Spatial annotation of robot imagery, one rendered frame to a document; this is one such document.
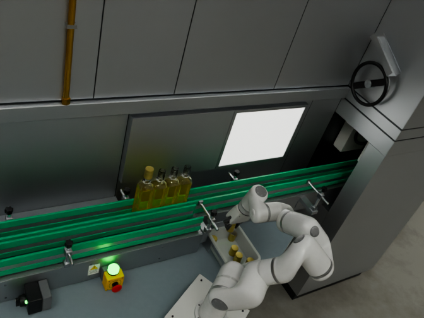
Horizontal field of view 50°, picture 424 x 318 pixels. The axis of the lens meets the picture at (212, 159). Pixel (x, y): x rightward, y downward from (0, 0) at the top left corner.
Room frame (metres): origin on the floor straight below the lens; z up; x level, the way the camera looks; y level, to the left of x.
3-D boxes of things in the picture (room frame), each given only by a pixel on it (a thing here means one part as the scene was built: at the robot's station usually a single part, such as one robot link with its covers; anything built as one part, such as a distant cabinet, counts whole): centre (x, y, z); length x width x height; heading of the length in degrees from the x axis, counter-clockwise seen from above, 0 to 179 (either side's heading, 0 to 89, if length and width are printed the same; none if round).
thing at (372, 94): (2.04, -0.60, 1.49); 0.21 x 0.05 x 0.21; 40
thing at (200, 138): (1.69, 0.00, 1.15); 0.90 x 0.03 x 0.34; 130
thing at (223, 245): (1.40, -0.21, 0.80); 0.22 x 0.17 x 0.09; 40
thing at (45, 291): (0.90, 0.44, 0.79); 0.08 x 0.08 x 0.08; 40
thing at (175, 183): (1.41, 0.13, 0.99); 0.06 x 0.06 x 0.21; 41
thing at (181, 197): (1.45, 0.08, 0.99); 0.06 x 0.06 x 0.21; 39
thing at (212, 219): (1.40, -0.06, 0.95); 0.17 x 0.03 x 0.12; 40
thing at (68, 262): (0.99, 0.37, 0.94); 0.07 x 0.04 x 0.13; 40
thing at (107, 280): (1.08, 0.23, 0.79); 0.07 x 0.07 x 0.07; 40
